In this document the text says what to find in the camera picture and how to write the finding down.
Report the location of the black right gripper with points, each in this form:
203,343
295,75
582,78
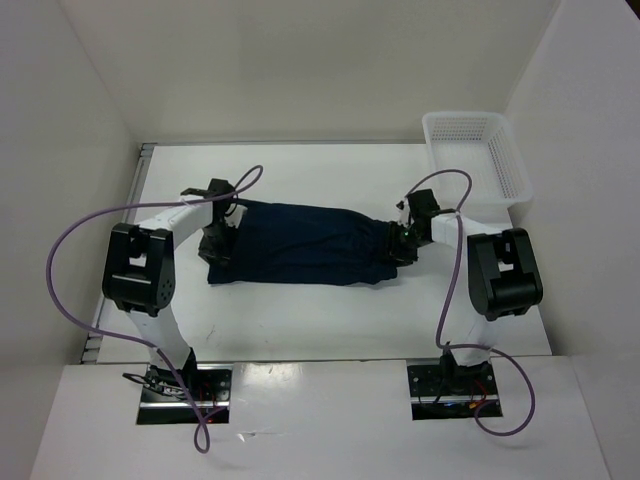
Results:
400,255

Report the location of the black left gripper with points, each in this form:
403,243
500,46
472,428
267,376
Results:
221,253

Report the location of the navy blue shorts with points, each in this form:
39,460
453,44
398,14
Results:
298,244

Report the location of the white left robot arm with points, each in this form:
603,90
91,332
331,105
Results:
139,275

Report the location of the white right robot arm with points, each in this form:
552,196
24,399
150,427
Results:
495,275

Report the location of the white plastic basket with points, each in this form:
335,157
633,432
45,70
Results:
483,145

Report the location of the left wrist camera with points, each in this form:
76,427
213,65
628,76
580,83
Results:
234,217

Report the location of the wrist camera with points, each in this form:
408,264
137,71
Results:
404,213
234,217

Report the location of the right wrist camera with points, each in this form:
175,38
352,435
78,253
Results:
404,213

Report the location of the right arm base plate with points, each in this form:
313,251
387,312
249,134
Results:
443,391

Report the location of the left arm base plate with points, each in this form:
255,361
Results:
163,402

